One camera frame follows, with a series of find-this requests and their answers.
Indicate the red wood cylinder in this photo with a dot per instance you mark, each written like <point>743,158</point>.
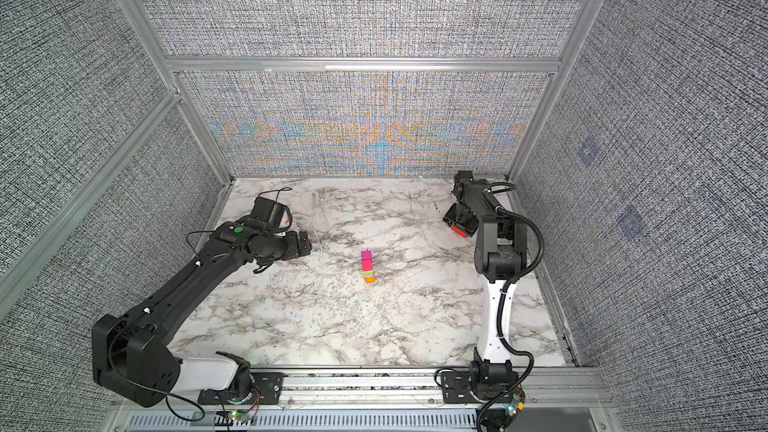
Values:
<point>459,231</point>

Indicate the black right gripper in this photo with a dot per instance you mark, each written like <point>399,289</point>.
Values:
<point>470,228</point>

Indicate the aluminium corner post left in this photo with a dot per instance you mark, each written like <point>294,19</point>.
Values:
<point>149,39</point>

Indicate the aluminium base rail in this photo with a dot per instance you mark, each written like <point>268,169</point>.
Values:
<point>388,398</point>

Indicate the pink wood cube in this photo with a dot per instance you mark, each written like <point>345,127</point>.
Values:
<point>366,258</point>

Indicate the aluminium corner post right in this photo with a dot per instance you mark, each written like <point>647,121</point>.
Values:
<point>584,21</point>

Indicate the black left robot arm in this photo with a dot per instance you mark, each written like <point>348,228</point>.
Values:
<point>130,354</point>

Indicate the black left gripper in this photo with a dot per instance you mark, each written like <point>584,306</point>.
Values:
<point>295,248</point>

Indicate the aluminium horizontal back bar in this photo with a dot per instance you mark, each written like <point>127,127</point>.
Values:
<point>321,64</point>

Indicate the aluminium corner post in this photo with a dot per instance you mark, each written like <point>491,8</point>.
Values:
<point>149,39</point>
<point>584,21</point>

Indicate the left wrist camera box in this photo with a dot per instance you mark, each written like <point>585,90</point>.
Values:
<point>271,215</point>

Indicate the aluminium left wall bar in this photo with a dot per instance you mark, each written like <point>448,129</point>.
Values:
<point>34,259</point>

